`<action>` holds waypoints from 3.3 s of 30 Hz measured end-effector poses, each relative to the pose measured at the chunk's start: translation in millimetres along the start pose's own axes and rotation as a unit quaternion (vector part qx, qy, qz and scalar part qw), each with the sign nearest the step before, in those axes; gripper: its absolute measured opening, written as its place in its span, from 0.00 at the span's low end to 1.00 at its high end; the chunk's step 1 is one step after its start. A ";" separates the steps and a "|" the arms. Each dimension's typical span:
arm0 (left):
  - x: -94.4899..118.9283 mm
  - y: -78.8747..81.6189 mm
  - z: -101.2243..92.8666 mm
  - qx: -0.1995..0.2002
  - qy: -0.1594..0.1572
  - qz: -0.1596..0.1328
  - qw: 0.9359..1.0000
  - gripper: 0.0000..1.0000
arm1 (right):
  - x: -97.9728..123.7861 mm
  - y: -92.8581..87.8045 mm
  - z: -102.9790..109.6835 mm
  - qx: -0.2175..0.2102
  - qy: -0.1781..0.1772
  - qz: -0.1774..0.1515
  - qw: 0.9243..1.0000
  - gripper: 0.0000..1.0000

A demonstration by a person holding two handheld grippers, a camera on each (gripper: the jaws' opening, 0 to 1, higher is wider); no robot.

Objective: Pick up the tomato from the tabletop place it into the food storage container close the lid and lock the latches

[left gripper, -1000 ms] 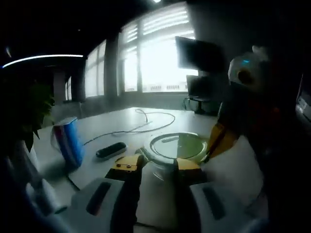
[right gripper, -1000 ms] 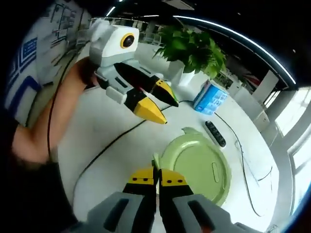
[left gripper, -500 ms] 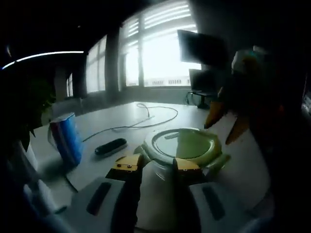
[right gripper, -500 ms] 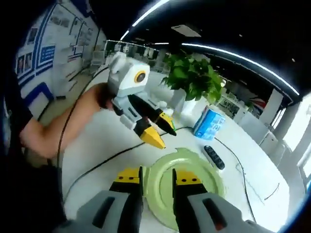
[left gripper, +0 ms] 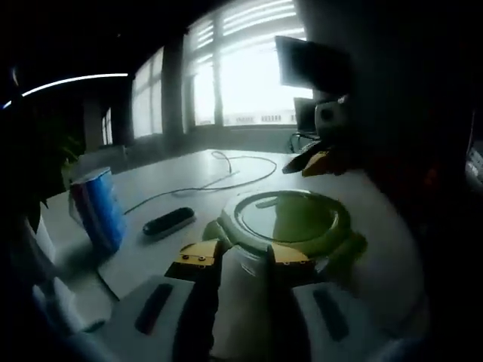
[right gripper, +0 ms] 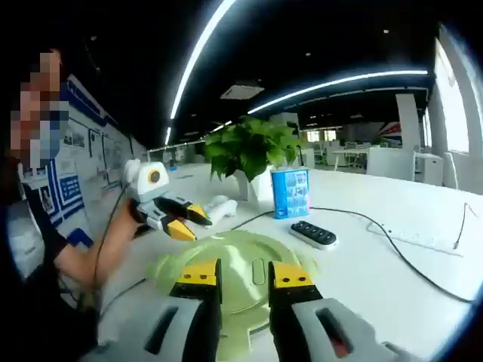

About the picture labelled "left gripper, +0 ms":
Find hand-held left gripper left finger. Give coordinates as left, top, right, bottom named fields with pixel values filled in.
left=85, top=239, right=223, bottom=362

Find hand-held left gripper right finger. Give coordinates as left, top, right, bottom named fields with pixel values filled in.
left=266, top=244, right=416, bottom=362

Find green container lid with latches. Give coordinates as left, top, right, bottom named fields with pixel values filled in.
left=202, top=189, right=368, bottom=282

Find glass food storage container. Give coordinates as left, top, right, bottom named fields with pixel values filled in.
left=222, top=243, right=330, bottom=290

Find white tabletop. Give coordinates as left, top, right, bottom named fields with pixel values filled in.
left=37, top=148, right=432, bottom=362

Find small black monitor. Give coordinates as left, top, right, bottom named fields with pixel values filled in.
left=293, top=97, right=318, bottom=133

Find large black monitor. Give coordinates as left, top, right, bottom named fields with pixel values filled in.
left=274, top=35, right=352, bottom=96

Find window with blinds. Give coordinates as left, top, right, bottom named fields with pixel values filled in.
left=131, top=0, right=315, bottom=137

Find black remote control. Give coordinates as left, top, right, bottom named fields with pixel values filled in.
left=142, top=207, right=197, bottom=239

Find blue printed box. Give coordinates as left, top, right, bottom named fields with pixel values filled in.
left=68, top=166, right=128, bottom=255

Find white grey device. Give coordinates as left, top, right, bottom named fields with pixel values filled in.
left=466, top=146, right=483, bottom=183

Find green leafy plant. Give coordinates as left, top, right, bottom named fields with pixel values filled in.
left=35, top=122, right=88, bottom=213

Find long curved ceiling light strip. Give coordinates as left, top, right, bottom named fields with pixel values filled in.
left=0, top=72, right=130, bottom=111

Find dark monitor cables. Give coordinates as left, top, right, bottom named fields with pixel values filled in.
left=288, top=131, right=318, bottom=154

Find long black cable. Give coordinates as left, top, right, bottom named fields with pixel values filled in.
left=123, top=155, right=279, bottom=215

